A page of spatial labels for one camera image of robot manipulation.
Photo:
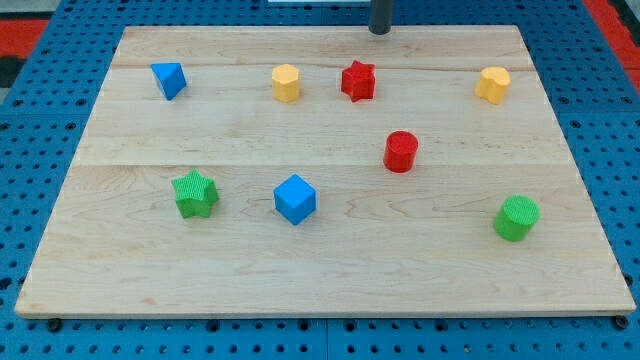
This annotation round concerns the red star block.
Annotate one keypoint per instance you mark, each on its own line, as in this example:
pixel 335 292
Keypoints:
pixel 358 81

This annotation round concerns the green star block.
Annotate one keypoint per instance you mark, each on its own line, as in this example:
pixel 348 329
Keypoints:
pixel 195 194

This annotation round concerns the blue cube block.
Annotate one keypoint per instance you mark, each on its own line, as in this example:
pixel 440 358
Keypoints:
pixel 295 199

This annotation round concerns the light wooden board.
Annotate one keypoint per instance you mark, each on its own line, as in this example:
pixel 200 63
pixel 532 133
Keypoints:
pixel 380 244

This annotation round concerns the red cylinder block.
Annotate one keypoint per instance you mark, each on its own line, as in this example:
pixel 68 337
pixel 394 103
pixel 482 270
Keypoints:
pixel 400 151

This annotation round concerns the yellow hexagonal block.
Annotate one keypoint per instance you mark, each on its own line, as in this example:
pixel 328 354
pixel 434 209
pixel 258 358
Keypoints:
pixel 286 83

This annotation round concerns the blue triangular prism block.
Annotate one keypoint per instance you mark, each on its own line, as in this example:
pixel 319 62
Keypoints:
pixel 170 77

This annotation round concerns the yellow heart block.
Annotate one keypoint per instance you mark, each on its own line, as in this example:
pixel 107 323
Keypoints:
pixel 493 84

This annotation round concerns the green cylinder block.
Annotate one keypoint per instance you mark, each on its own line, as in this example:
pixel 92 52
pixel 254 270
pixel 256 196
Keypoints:
pixel 515 219

